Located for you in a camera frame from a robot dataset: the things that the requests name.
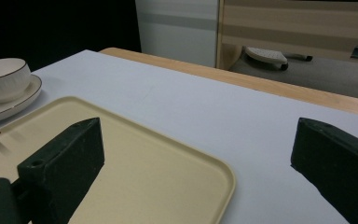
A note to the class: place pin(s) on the white ribbed bowl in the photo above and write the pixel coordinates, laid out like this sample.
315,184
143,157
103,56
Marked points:
3,79

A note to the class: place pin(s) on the white cabinet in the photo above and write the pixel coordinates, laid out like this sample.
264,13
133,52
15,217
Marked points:
178,31

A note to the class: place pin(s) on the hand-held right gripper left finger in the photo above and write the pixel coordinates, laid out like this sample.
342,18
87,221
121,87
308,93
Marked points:
65,161

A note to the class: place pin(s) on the wooden slatted cabinet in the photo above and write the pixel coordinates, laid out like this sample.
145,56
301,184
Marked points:
295,26

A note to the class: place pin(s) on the grey ironing board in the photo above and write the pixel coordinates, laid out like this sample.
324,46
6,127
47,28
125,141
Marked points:
320,76

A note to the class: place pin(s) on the white flat iron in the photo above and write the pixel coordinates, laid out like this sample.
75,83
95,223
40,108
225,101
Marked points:
268,56

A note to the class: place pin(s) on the beige plastic tray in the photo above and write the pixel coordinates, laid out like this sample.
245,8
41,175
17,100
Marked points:
143,174

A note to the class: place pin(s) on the white plate with dark rim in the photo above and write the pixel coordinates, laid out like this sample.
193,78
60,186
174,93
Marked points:
15,104

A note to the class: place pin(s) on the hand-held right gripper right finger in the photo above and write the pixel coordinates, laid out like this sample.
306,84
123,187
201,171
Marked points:
338,161

